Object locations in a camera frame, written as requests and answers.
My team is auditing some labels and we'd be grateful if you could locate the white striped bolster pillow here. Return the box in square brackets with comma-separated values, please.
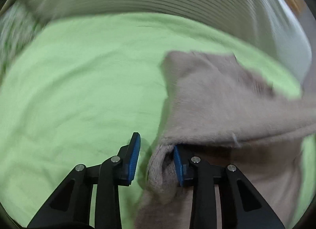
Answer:
[23, 0, 312, 81]

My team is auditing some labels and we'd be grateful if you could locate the beige knit sweater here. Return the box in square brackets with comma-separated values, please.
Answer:
[134, 51, 315, 228]

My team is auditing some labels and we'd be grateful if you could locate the green white patterned pillow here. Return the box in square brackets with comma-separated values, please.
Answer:
[1, 1, 43, 77]

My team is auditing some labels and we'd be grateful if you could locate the light green bed sheet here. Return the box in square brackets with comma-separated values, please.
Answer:
[1, 13, 301, 228]

